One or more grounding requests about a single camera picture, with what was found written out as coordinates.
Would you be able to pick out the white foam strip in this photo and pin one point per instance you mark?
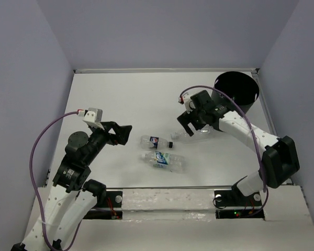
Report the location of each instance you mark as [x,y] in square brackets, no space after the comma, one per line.
[170,199]

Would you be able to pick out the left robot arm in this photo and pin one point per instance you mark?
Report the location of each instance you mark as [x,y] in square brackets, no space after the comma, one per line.
[72,193]

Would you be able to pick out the blue label clear bottle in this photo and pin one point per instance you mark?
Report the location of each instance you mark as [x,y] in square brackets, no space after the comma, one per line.
[205,133]

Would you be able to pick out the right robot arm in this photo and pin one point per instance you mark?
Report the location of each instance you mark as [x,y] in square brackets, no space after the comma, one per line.
[277,157]

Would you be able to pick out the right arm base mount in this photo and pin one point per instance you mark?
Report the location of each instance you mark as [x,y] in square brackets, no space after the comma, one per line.
[227,207]

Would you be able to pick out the black cylindrical bin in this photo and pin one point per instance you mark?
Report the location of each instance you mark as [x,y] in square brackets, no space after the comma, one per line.
[241,88]

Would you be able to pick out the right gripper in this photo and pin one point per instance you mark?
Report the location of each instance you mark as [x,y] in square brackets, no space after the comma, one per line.
[186,118]

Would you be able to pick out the green label clear bottle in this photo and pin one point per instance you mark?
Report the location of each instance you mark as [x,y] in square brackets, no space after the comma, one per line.
[163,160]

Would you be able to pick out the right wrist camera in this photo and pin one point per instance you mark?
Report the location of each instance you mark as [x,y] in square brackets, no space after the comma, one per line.
[187,102]

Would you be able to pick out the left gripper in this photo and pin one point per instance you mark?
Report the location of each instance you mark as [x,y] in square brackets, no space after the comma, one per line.
[122,132]

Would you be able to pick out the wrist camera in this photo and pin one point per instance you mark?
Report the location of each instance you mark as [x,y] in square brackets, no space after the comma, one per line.
[93,118]
[187,102]

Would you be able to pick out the pepsi label clear bottle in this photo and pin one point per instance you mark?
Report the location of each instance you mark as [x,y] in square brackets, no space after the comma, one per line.
[155,143]

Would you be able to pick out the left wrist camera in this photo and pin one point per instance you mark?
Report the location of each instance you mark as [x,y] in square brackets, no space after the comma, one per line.
[93,118]

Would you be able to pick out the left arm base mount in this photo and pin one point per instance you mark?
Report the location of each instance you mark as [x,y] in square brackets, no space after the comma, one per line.
[108,209]

